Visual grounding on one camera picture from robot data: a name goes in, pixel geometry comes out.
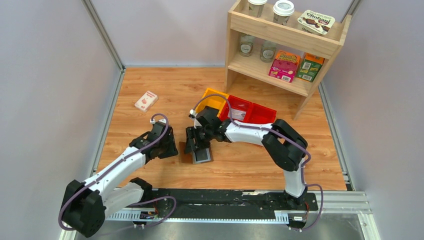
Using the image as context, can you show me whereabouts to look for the grey VIP card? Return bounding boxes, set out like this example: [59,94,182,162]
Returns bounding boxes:
[192,147,213,164]

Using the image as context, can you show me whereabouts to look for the brown leather card holder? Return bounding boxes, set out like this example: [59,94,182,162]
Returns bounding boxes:
[178,141,213,165]

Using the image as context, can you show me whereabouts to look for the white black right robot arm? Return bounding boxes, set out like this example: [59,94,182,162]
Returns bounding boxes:
[184,106,308,205]

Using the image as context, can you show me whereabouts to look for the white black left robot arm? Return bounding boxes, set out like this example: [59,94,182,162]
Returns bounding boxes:
[58,117,178,238]

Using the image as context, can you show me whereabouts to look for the card in red bin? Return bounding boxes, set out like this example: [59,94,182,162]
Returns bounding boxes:
[227,108,247,122]

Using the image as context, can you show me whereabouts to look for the white pink card box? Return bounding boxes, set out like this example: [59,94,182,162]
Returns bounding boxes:
[134,90,159,113]

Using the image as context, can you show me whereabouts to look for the yellow plastic bin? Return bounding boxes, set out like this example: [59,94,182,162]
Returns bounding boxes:
[200,87,230,117]

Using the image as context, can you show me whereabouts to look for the red plastic bin near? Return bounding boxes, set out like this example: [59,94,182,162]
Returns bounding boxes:
[219,95,252,121]

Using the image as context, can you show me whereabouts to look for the red plastic bin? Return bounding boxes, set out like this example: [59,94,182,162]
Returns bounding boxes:
[243,103,277,124]
[219,95,252,121]

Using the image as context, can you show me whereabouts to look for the red plastic bin far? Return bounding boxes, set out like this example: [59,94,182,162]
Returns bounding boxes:
[243,103,277,124]

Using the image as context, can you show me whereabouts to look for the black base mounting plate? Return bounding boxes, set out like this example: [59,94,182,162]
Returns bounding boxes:
[141,188,319,220]

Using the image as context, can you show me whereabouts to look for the glass jar left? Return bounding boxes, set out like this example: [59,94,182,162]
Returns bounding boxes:
[238,33,255,57]

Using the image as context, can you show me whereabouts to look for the glass jar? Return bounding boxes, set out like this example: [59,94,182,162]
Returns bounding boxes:
[260,40,277,63]
[238,33,255,57]

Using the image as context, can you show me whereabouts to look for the glass jar right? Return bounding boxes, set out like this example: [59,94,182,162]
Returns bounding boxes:
[260,40,277,63]

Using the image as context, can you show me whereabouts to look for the pink orange snack box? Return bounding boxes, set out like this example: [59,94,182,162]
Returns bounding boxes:
[268,50,301,83]

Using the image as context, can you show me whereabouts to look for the wooden two-tier shelf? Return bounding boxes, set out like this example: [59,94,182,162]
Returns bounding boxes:
[223,0,352,120]

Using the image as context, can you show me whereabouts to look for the green orange snack box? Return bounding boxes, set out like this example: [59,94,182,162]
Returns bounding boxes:
[296,52,325,83]

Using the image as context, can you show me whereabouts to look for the paper cup left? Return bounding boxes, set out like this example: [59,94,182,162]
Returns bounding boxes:
[248,0,268,18]

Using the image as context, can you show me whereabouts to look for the paper cup white lid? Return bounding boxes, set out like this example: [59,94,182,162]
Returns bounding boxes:
[272,0,295,26]

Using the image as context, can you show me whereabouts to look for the Chobani yogurt cup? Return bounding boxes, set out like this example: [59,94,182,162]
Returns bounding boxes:
[297,10,336,36]

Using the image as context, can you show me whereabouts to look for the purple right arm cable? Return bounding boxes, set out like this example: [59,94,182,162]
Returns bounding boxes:
[189,93,324,232]

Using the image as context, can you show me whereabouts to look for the aluminium table frame rail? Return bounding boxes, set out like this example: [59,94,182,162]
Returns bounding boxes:
[62,183,380,240]

